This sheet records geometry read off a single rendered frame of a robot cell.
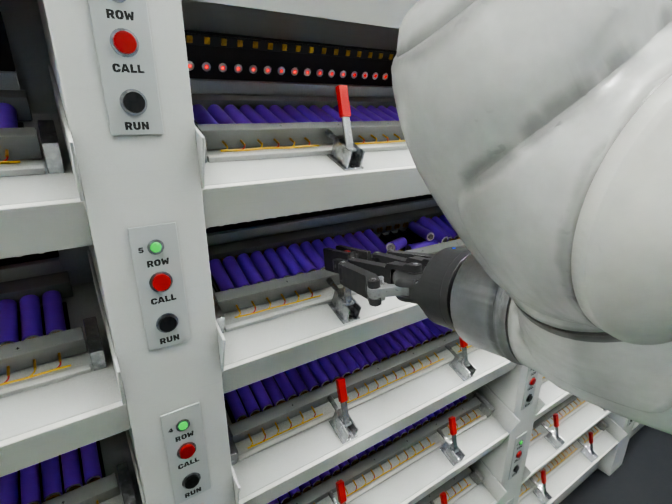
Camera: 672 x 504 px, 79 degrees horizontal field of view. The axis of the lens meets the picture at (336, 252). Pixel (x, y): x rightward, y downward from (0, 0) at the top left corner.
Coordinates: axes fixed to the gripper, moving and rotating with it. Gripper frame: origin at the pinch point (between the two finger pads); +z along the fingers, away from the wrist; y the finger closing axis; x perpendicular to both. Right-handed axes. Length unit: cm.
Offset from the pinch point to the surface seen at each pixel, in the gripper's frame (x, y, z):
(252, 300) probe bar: -3.7, -11.3, 5.6
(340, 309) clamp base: -6.6, -1.0, 1.1
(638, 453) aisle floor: -103, 132, 14
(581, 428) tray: -67, 82, 10
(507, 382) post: -36, 43, 6
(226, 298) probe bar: -2.6, -14.6, 5.3
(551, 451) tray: -67, 67, 10
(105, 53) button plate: 21.8, -24.1, -5.7
